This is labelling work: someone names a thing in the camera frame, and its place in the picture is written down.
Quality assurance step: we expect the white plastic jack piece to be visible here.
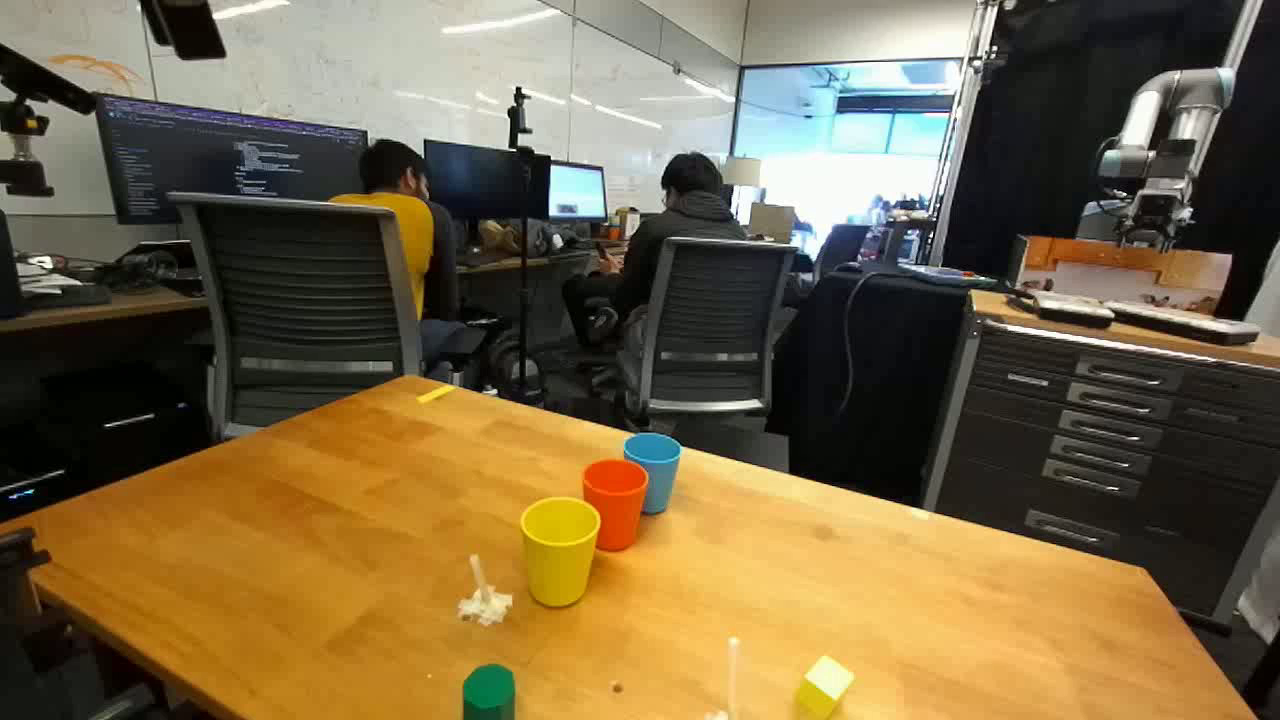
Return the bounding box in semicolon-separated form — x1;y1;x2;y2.
456;553;517;633

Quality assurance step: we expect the green cylinder block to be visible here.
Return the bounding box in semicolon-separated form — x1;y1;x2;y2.
460;660;520;720

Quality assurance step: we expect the orange plastic cup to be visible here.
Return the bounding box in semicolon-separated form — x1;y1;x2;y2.
580;455;653;556

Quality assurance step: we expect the small lit computer monitor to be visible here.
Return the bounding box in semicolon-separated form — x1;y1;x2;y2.
546;157;613;226

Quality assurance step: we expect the person in yellow shirt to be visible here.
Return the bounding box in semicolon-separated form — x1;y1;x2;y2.
325;136;492;380

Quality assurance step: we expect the black tripod stand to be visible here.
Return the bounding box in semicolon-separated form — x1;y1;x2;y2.
502;86;552;408

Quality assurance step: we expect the black draped table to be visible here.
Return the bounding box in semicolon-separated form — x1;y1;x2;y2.
773;264;978;505

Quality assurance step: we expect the yellow plastic cup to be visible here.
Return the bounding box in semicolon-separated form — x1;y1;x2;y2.
517;492;604;614

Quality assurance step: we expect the large dark computer monitor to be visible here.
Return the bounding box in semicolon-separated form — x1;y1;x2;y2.
92;91;372;227

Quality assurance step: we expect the black camera on mount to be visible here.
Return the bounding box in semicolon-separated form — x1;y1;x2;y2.
0;42;102;200

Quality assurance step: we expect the grey drawer cabinet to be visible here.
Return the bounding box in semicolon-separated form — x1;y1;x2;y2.
920;290;1280;623

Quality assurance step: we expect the yellow cube block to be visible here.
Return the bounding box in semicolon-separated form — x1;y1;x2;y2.
794;651;861;720

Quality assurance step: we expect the grey mesh office chair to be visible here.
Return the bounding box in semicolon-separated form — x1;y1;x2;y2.
613;232;800;465
167;187;429;445

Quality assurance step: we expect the silver metal pole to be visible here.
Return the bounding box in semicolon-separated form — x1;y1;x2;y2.
927;0;1004;269

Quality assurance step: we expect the person in black jacket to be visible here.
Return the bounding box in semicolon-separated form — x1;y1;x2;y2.
556;150;752;353

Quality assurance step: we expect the black keyboard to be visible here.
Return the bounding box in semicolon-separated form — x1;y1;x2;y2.
1018;290;1120;331
1104;302;1263;347

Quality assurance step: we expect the wooden office desk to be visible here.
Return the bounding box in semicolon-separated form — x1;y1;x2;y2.
0;283;211;357

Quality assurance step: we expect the black table clamp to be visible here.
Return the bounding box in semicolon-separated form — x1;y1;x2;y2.
0;525;171;720

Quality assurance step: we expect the blue plastic cup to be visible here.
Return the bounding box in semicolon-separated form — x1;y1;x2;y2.
619;427;684;521

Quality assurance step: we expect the bright window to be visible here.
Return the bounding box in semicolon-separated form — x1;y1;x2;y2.
727;57;970;254

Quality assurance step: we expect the black curtain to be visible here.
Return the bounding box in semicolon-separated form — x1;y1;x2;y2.
941;0;1280;317

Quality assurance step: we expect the orange cardboard box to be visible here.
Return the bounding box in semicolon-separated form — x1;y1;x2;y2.
1008;232;1237;317

